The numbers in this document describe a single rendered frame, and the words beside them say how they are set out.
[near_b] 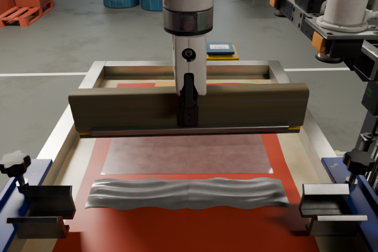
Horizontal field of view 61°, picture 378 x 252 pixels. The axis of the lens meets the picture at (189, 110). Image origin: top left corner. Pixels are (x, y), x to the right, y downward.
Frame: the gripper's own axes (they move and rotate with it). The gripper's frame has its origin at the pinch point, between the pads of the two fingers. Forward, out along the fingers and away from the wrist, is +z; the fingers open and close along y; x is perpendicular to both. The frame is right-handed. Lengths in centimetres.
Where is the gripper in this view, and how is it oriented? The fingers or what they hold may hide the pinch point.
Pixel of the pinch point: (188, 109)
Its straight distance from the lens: 57.2
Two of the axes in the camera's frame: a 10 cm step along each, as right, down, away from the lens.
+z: 0.1, 8.4, 5.4
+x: -10.0, 0.1, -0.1
